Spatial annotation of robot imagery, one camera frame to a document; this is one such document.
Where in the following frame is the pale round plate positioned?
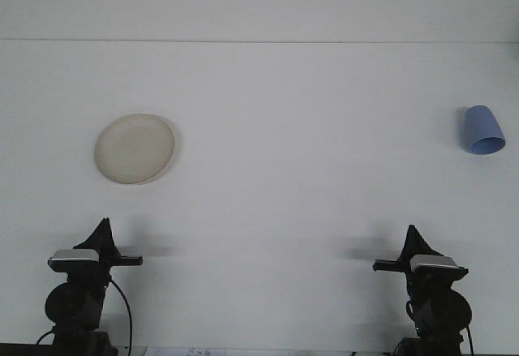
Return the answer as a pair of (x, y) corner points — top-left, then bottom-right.
(93, 113), (179, 187)

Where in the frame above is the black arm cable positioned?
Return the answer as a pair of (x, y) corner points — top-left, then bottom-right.
(105, 277), (134, 352)
(465, 322), (477, 356)

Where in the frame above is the pale blue cup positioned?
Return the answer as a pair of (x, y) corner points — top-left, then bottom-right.
(463, 105), (507, 156)

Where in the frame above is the grey gripper camera box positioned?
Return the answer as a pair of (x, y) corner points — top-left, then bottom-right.
(408, 254), (470, 281)
(47, 249), (101, 273)

